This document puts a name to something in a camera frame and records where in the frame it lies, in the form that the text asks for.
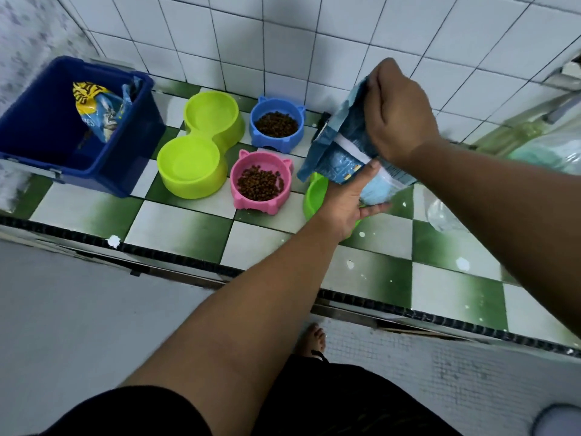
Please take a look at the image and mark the person's right hand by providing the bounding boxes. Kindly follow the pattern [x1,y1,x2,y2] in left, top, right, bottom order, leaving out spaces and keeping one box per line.
[363,58,449,172]

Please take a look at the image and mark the person's left hand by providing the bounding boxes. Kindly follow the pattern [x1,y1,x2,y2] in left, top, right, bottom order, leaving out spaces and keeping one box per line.
[314,159,393,243]

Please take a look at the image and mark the green cat bowl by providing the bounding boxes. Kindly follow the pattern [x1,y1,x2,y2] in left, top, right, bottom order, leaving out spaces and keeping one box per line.
[303,172,363,230]

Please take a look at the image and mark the blue pet food bag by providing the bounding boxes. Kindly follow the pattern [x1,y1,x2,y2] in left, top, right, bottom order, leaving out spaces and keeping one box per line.
[297,76,418,207]

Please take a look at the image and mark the pink cat-ear bowl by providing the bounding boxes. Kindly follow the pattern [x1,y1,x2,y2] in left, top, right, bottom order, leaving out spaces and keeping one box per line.
[230,149,294,216]

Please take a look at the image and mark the clear plastic water bottle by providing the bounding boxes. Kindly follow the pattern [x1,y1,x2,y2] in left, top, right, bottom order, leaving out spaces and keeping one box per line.
[426,198,469,234]

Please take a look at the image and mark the blue cat bowl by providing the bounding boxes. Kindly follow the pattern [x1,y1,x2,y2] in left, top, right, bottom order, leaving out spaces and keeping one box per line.
[248,96,307,154]

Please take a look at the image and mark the yellow-green double pet bowl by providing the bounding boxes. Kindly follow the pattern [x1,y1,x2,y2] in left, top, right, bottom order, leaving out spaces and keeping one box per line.
[156,90,246,200]

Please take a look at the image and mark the yellow blue cat food bag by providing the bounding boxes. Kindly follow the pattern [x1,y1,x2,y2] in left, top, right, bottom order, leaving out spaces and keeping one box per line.
[72,76,142,144]

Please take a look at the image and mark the blue lidded storage box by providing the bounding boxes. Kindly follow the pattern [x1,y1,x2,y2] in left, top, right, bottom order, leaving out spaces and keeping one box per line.
[0,55,167,199]

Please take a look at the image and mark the person's right forearm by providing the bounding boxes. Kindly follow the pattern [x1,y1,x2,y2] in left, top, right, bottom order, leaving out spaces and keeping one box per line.
[407,139,581,341]

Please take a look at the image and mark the person's left forearm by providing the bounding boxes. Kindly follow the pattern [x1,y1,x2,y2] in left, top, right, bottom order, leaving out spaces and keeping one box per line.
[120,216,342,436]

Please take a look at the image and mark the person's right foot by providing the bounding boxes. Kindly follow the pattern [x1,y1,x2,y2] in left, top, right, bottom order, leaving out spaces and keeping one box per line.
[295,323,327,358]

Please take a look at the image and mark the yellow-green liquid bottle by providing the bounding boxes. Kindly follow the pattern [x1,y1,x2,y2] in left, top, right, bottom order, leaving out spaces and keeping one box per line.
[471,93,581,157]

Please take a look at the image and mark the black shorts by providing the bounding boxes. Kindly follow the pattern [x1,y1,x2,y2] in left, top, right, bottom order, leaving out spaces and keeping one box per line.
[253,352,462,436]

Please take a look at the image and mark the black shirt sleeve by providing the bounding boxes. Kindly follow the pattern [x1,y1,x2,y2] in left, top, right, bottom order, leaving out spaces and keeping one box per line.
[41,385,214,436]

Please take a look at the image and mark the white floral cloth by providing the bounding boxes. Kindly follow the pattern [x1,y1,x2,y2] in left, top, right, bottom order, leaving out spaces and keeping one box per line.
[0,0,99,214]

